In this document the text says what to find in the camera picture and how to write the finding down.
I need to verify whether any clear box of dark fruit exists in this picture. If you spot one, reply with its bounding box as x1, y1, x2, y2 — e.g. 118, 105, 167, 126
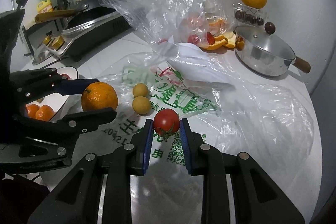
233, 2, 268, 27

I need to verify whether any orange peel pile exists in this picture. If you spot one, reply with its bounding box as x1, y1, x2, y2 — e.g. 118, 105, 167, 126
197, 18, 244, 51

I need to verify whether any black metal rack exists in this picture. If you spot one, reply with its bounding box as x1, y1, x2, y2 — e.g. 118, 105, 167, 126
19, 19, 64, 57

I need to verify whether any red cherry tomato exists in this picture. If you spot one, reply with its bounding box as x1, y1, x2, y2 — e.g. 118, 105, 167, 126
153, 109, 180, 136
61, 73, 71, 80

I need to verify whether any yellow small fruit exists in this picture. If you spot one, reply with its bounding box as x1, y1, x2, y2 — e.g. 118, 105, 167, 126
132, 96, 151, 115
133, 83, 149, 98

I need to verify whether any grey refrigerator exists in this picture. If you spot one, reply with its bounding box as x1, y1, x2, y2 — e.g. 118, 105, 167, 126
309, 50, 336, 214

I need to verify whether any yellow detergent bottle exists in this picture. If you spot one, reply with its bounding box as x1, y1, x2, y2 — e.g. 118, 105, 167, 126
37, 0, 54, 14

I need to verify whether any clear crumpled plastic bag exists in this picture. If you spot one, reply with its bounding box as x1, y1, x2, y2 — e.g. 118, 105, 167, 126
98, 0, 237, 53

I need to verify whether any mandarin orange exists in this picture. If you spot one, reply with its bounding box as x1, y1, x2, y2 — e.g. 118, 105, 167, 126
35, 105, 55, 122
26, 104, 40, 119
81, 82, 118, 111

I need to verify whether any printed plastic bag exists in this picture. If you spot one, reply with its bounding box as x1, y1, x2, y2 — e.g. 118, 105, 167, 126
73, 40, 315, 223

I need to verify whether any steel pot lid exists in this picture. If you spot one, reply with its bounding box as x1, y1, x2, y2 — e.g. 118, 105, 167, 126
33, 43, 53, 65

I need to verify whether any small steel saucepan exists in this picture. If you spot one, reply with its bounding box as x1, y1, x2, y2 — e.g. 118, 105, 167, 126
235, 22, 311, 77

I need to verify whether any black wok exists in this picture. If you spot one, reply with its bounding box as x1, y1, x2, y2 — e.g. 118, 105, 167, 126
35, 0, 116, 28

